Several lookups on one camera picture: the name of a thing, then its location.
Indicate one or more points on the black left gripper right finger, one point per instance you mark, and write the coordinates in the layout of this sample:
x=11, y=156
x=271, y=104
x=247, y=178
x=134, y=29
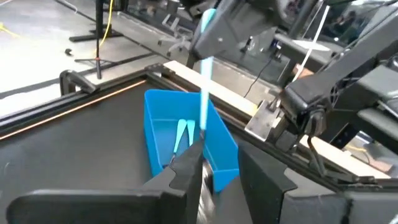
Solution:
x=264, y=193

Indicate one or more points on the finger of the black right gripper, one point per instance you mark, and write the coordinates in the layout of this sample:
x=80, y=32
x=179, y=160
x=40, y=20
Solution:
x=224, y=31

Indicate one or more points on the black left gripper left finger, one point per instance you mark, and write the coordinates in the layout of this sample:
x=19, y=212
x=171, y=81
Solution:
x=180, y=186

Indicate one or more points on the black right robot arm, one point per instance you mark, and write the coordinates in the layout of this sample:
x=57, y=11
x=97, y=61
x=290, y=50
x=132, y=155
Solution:
x=326, y=81

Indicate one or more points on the white office chair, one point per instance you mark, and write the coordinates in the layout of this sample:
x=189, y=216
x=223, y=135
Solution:
x=177, y=46

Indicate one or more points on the bright blue plastic bin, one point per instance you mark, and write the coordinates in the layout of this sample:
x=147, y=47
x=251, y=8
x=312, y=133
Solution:
x=161, y=109

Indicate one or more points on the black tripod stand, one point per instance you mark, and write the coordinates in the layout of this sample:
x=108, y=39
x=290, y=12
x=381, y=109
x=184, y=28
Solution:
x=99, y=46

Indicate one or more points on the black desk stand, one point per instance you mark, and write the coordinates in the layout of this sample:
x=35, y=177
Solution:
x=93, y=36

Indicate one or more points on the black table frame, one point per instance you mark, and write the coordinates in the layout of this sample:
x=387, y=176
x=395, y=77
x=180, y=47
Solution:
x=46, y=109

